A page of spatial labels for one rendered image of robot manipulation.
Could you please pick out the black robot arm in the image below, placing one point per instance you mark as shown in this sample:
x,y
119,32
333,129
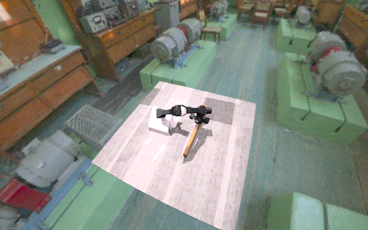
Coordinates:
x,y
176,111

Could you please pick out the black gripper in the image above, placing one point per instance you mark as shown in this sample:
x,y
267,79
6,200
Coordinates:
x,y
204,120

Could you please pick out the light brown wooden board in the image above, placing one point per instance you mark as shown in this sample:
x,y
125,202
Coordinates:
x,y
192,138

